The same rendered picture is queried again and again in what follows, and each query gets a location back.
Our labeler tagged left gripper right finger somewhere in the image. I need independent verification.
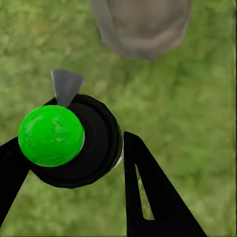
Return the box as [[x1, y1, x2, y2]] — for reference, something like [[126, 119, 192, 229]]
[[123, 131, 207, 237]]

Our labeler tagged pesticide atomizer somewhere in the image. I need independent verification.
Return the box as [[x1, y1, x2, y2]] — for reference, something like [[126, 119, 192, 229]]
[[18, 69, 123, 189]]

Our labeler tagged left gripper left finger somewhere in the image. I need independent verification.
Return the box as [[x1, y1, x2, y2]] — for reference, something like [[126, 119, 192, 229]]
[[0, 136, 30, 226]]

